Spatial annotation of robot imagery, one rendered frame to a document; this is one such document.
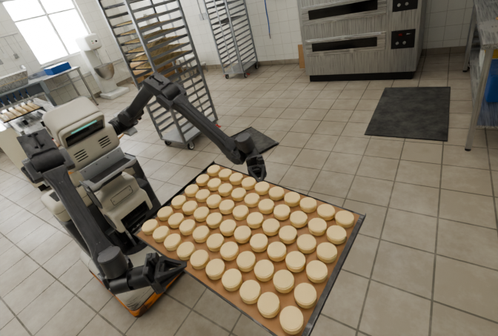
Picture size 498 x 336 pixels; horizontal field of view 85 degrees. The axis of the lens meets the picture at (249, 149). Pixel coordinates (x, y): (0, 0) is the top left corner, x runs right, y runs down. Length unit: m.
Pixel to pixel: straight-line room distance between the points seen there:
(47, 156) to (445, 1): 4.89
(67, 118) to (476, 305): 2.14
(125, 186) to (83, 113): 0.46
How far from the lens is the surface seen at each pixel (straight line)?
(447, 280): 1.97
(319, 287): 0.74
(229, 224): 0.85
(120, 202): 1.69
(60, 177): 0.97
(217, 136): 1.13
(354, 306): 1.80
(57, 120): 1.44
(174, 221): 0.93
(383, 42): 4.15
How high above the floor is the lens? 1.60
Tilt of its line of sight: 31 degrees down
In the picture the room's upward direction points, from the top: 15 degrees counter-clockwise
